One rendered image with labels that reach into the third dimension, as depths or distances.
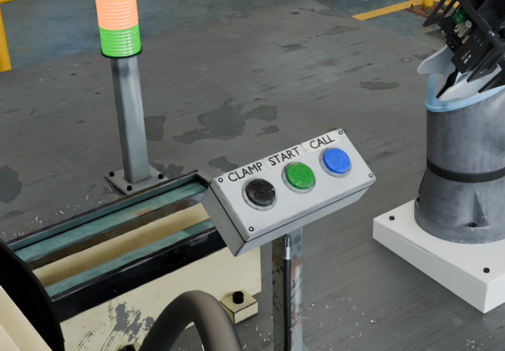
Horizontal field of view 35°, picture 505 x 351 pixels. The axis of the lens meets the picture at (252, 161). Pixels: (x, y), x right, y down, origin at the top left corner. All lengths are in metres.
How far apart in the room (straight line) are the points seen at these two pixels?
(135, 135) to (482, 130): 0.55
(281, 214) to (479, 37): 0.25
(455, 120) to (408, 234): 0.18
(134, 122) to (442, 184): 0.50
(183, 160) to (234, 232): 0.64
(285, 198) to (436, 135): 0.35
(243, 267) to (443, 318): 0.26
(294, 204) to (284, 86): 0.90
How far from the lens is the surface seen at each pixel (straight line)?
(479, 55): 0.74
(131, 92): 1.27
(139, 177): 1.34
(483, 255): 1.10
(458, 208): 1.11
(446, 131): 1.07
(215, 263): 1.01
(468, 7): 0.73
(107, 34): 1.23
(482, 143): 1.07
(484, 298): 1.07
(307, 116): 1.55
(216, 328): 0.30
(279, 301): 0.91
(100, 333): 0.97
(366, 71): 1.76
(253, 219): 0.77
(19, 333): 0.22
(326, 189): 0.82
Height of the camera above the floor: 1.47
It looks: 29 degrees down
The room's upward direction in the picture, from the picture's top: 2 degrees counter-clockwise
